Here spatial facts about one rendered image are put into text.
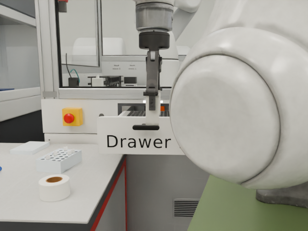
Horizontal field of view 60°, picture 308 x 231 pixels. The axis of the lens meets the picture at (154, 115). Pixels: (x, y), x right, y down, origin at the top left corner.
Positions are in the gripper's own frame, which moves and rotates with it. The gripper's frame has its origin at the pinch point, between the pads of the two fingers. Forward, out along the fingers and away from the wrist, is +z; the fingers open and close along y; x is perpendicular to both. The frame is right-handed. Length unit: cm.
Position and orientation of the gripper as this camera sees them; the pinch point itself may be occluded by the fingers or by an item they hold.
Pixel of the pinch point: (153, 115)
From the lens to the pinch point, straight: 67.8
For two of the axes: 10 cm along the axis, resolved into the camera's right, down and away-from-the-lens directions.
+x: -10.0, -0.2, 0.5
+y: 0.5, -1.7, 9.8
